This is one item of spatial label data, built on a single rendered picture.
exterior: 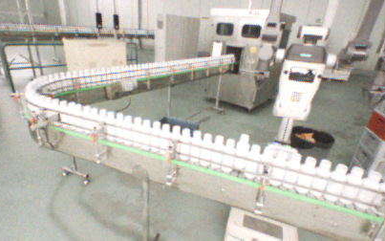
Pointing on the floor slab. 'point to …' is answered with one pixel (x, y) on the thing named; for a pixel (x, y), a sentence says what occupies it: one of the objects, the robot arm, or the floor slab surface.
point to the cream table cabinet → (94, 54)
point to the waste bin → (311, 143)
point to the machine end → (230, 32)
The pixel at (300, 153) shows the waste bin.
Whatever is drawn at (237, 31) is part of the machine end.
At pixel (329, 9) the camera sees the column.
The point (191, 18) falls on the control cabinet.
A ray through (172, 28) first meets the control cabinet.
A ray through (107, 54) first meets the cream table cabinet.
